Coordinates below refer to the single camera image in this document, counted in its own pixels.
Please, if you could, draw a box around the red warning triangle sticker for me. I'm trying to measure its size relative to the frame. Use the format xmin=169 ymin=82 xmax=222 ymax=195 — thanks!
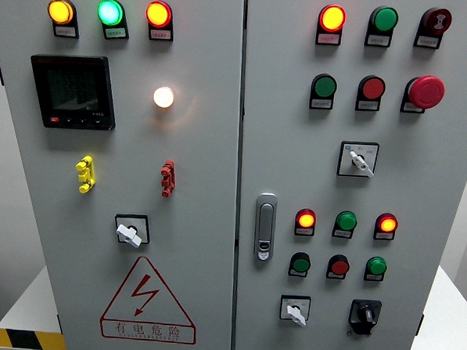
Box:
xmin=99 ymin=254 xmax=201 ymax=345

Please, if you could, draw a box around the small red push button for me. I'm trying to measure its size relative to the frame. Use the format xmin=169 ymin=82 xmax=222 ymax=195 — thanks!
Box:
xmin=327 ymin=254 xmax=351 ymax=276

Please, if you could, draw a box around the turn switch slim white handle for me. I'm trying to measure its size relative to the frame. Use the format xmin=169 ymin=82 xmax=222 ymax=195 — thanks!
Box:
xmin=336 ymin=139 xmax=380 ymax=179

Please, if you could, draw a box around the small green lamp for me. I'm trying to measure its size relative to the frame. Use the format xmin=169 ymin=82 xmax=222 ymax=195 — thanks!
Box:
xmin=334 ymin=209 xmax=359 ymax=233

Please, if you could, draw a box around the cabinet door with warning triangle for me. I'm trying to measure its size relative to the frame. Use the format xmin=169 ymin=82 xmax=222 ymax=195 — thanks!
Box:
xmin=0 ymin=0 xmax=250 ymax=350

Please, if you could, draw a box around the large green unlit lamp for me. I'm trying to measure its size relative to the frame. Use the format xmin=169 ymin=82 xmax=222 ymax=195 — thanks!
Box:
xmin=368 ymin=5 xmax=400 ymax=35

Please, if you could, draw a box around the turn switch broad white handle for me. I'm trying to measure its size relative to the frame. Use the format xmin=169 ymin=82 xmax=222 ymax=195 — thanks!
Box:
xmin=113 ymin=213 xmax=153 ymax=250

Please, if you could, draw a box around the white lit lamp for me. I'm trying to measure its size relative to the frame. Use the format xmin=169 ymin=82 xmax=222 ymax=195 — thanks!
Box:
xmin=152 ymin=85 xmax=176 ymax=110

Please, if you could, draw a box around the large green push button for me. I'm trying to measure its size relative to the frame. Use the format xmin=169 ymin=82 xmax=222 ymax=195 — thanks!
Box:
xmin=311 ymin=73 xmax=338 ymax=99

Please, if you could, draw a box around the cabinet door with silver lock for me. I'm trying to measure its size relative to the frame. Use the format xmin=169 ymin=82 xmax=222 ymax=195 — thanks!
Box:
xmin=228 ymin=0 xmax=467 ymax=350

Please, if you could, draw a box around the small turn switch white handle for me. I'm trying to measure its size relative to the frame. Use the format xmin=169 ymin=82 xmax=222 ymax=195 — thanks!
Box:
xmin=278 ymin=294 xmax=313 ymax=328

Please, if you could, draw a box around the large red-orange lit lamp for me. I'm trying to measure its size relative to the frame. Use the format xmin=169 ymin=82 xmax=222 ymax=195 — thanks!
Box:
xmin=317 ymin=3 xmax=347 ymax=34
xmin=144 ymin=0 xmax=174 ymax=30

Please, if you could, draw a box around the dark red buzzer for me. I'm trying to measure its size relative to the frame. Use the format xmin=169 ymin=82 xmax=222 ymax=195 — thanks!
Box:
xmin=419 ymin=6 xmax=454 ymax=38

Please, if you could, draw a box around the small red lit lamp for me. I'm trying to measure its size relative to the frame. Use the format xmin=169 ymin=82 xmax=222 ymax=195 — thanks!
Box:
xmin=375 ymin=211 xmax=400 ymax=234
xmin=295 ymin=207 xmax=318 ymax=229

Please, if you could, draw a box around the large yellow lit lamp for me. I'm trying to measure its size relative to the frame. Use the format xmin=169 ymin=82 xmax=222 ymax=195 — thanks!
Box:
xmin=46 ymin=0 xmax=77 ymax=27

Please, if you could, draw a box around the silver door lock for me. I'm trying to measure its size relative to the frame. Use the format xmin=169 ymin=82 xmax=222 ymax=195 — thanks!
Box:
xmin=253 ymin=192 xmax=278 ymax=263

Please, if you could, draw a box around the large red push button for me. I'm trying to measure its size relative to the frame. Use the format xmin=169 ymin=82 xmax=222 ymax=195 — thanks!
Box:
xmin=357 ymin=74 xmax=387 ymax=102

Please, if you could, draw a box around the black display meter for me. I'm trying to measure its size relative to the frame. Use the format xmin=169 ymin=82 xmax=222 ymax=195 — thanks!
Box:
xmin=27 ymin=52 xmax=120 ymax=132

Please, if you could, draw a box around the small red handle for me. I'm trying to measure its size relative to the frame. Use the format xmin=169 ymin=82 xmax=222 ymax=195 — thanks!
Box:
xmin=159 ymin=159 xmax=177 ymax=199

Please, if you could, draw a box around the small yellow handle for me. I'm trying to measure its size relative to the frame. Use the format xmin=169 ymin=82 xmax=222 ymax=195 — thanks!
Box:
xmin=74 ymin=154 xmax=97 ymax=195

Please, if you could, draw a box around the small bright green push button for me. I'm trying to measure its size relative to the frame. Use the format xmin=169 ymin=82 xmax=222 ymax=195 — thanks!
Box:
xmin=365 ymin=256 xmax=389 ymax=277

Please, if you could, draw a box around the large green lit lamp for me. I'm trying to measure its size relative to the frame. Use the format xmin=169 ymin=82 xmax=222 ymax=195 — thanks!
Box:
xmin=95 ymin=0 xmax=128 ymax=27

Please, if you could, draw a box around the turn switch black handle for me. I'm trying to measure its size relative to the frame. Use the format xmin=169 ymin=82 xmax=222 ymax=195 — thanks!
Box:
xmin=347 ymin=298 xmax=383 ymax=339

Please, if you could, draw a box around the large red stop button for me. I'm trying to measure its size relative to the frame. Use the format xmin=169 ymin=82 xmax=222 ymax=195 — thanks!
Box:
xmin=403 ymin=74 xmax=447 ymax=112

